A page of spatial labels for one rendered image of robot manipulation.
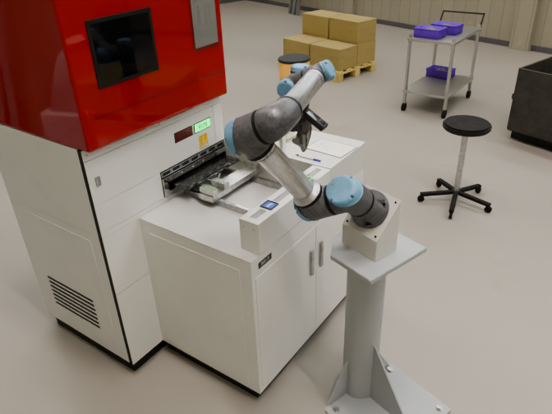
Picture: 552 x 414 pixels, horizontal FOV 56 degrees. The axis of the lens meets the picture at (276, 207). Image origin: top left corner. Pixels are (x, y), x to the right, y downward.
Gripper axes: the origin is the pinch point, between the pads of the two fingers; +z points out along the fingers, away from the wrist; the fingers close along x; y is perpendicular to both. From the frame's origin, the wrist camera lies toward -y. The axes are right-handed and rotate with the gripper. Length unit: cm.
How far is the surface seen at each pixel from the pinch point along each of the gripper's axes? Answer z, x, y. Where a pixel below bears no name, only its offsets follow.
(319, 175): 14.7, -7.5, -2.8
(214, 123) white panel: 3, -9, 59
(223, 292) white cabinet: 50, 46, 12
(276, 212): 15.3, 27.9, -3.9
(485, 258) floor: 111, -124, -58
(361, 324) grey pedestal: 64, 19, -39
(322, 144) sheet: 13.9, -36.2, 12.7
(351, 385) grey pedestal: 102, 20, -36
